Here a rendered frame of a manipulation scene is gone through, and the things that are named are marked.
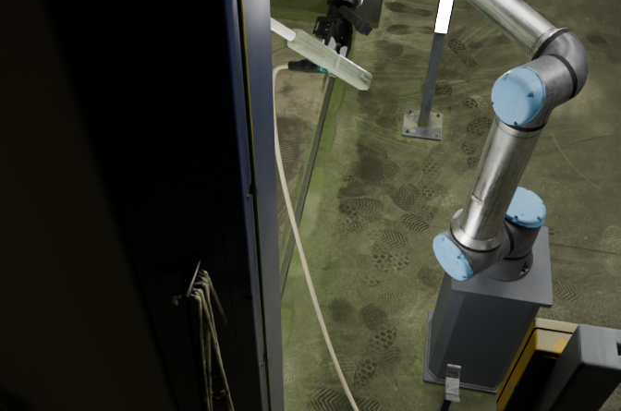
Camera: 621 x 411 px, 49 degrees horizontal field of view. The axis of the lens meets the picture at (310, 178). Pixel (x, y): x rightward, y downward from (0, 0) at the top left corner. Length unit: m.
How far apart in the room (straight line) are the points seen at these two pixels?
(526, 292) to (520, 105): 0.83
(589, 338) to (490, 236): 0.99
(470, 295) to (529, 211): 0.33
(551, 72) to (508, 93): 0.10
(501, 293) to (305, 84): 1.89
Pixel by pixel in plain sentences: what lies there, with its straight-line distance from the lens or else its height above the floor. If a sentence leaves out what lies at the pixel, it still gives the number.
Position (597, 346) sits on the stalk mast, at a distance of 0.95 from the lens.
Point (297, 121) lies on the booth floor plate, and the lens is 3.46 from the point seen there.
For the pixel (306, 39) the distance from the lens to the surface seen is 1.72.
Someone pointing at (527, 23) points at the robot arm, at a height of 1.48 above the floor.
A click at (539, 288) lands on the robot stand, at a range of 2.23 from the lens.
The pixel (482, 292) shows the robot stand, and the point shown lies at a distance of 2.17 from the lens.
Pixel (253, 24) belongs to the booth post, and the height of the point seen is 1.95.
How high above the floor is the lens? 2.41
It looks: 48 degrees down
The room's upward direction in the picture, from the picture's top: 1 degrees clockwise
